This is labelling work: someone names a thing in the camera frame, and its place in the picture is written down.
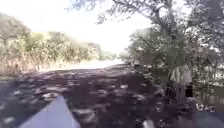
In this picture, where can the row of dry bushes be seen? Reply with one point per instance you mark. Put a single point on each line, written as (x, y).
(43, 50)

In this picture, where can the large branching tree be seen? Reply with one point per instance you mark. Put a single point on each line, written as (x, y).
(174, 50)

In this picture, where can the pale dirt road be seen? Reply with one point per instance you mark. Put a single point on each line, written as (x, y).
(100, 93)

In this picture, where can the wood of leafy trees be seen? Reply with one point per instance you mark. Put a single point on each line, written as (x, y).
(150, 46)

